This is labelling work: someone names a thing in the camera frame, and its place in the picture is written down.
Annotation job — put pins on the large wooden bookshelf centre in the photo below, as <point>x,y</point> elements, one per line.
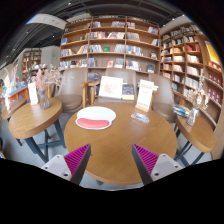
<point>116,41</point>

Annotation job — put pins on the glass vase dried flowers right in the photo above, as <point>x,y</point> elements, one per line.
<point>199,99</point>

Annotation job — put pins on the white picture book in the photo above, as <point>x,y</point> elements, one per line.
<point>111,87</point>

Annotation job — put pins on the clear computer mouse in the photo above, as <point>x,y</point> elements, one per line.
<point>140,117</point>

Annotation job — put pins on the round wooden right table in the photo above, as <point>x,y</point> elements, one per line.
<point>200,135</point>

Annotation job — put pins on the brown leather chair left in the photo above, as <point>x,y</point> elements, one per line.
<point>73,89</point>

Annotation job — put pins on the brown leather chair right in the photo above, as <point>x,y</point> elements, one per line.
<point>162,102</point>

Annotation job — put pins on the wooden bookshelf far left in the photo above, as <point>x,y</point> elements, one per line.
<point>30,62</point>

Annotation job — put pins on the glass vase dried flowers left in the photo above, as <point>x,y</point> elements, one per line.
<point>45,79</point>

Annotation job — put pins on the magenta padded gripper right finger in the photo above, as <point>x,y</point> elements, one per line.
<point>152,166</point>

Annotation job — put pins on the wooden bookshelf right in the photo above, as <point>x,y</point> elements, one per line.
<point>186,56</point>

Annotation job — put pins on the white red mouse pad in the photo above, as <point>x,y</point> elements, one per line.
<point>95,118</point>

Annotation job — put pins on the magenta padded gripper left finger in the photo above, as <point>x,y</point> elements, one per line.
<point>70,167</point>

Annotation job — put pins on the dark cover book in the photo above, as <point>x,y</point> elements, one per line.
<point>128,92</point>

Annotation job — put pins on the white sign card left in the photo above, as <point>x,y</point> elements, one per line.
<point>32,93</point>

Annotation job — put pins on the small wooden table far left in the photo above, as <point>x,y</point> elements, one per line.
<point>14,106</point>

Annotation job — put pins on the round wooden left table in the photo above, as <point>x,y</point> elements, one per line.
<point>30,120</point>

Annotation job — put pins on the stacked books on right chair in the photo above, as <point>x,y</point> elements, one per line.
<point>181,110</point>

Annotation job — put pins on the white red sign stand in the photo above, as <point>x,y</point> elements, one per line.
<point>144,95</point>

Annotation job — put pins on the round wooden table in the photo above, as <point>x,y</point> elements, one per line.
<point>111,159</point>
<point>200,135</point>
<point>30,120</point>

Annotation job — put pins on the round wooden centre table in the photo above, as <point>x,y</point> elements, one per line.
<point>111,159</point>

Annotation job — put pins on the glass vase dried flowers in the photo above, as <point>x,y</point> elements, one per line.
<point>45,79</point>
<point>199,99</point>

